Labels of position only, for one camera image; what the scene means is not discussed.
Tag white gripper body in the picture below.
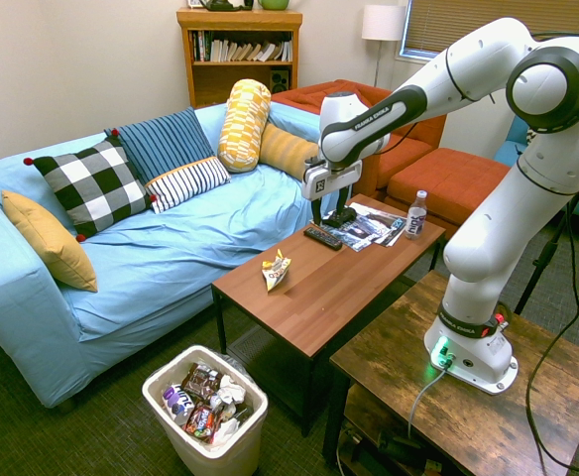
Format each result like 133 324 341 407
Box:
301 159 363 201

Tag yellow chip bag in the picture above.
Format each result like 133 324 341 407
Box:
261 248 292 293

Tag red snack bag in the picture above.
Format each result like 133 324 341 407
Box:
183 402 224 444

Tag white plastic trash bin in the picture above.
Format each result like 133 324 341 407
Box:
141 344 270 476

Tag black game controller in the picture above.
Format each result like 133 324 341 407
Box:
321 206 358 229

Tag black tv remote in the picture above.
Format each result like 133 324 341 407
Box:
302 225 344 252

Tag dark cover magazine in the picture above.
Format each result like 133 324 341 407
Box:
312 200 396 253

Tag mustard striped pillow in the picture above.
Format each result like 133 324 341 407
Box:
258 122 320 182

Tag white edged magazine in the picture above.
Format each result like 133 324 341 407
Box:
378 213 407 248

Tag clear hint water bottle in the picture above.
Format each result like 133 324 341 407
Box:
405 189 428 241

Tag reddish wooden coffee table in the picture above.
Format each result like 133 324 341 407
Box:
211 192 447 437

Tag orange tufted sofa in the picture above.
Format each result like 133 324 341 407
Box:
271 78 448 199

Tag orange ottoman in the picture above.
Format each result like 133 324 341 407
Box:
385 147 512 239

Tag yellow patterned bolster pillow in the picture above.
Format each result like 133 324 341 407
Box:
217 78 273 174

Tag white navy striped pillow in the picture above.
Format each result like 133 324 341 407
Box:
144 156 232 215

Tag light blue sofa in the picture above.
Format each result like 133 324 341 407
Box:
0 101 365 409

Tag floor vent grille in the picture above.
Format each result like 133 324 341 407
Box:
226 324 272 371

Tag row of books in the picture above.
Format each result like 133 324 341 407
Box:
191 30 293 63

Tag white shade floor lamp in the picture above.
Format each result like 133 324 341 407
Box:
361 4 407 89

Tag blue striped pillow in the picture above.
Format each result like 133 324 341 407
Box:
103 106 216 185

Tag wooden bookshelf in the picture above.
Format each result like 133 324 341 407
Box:
175 8 304 109

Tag brown window blinds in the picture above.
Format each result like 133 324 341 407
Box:
401 0 579 63

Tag crumpled white paper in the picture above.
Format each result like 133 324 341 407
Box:
214 375 247 406

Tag black object on bookshelf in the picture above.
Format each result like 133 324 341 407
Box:
202 0 255 13

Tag brown snack wrapper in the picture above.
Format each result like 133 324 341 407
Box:
179 362 224 404

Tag black white checkered pillow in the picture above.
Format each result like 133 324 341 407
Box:
23 128 158 243

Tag discarded hint bottle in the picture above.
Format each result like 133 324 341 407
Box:
163 384 196 426

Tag black device under table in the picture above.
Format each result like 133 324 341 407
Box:
376 429 442 470

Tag rustic dark wooden table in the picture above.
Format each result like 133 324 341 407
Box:
321 270 579 476

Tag plain mustard pillow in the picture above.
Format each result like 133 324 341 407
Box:
0 189 99 294

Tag black camera tripod stand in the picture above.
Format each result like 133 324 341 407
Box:
513 182 579 316

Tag grey cable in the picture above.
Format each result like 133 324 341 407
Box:
406 366 449 440

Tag black cable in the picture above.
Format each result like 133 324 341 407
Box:
522 30 579 472

